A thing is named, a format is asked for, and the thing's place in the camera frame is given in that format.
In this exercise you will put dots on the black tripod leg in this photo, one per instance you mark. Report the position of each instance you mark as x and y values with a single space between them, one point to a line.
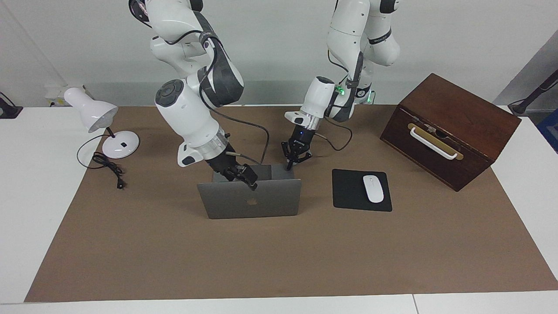
534 93

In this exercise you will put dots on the white desk lamp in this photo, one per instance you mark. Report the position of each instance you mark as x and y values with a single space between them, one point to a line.
120 146

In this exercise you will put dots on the blue object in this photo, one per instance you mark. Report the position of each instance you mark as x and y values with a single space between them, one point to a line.
550 131

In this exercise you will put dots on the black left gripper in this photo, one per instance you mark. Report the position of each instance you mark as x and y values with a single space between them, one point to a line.
301 140

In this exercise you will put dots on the dark brown wooden box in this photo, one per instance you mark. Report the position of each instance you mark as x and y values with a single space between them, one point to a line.
475 117

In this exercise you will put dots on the brown table mat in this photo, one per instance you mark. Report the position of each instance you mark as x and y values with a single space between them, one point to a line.
261 261

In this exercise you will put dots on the white computer mouse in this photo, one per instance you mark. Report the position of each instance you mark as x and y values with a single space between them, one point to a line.
373 189

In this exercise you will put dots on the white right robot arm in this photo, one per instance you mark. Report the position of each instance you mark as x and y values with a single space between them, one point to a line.
187 113

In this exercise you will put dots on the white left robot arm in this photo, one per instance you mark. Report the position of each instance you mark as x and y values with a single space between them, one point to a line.
348 26

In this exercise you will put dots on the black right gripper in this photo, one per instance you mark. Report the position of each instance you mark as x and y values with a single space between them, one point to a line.
222 163

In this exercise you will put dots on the white wall socket box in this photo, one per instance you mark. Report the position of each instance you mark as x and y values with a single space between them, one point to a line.
56 98

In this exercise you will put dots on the black mouse pad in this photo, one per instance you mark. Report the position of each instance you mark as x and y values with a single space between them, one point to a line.
346 192

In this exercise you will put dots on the silver grey laptop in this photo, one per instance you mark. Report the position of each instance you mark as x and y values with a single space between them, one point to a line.
270 200

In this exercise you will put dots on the black stand foot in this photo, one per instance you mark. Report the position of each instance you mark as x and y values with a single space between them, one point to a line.
8 109

